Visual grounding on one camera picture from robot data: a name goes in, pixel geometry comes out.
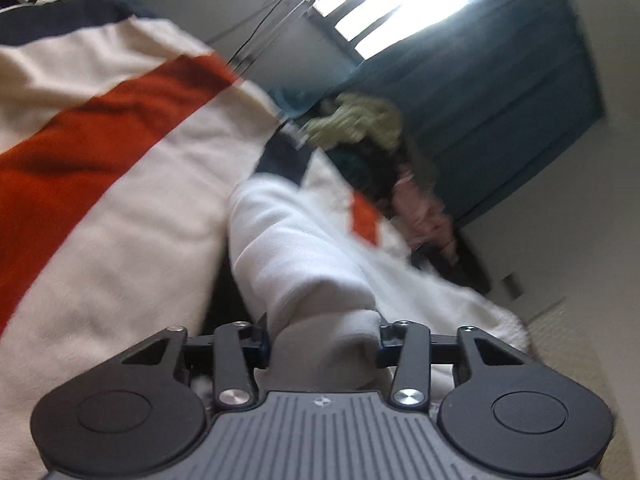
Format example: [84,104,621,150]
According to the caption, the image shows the dark clothes pile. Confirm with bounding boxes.
[319,98,494,296]

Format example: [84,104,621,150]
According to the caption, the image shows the yellow-green knit garment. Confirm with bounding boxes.
[303,92,404,152]

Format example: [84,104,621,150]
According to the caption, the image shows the pink garment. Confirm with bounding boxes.
[392,165,457,262]

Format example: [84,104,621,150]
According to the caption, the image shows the white sweatpants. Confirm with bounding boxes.
[195,174,529,392]

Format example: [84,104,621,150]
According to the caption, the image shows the garment steamer stand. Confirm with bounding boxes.
[205,0,318,76]

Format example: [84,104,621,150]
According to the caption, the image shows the wall socket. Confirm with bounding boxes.
[501,272,525,301]

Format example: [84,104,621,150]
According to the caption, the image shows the teal curtain right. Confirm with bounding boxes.
[278,0,606,226]

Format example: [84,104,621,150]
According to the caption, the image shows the striped bed blanket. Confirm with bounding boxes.
[0,0,417,480]

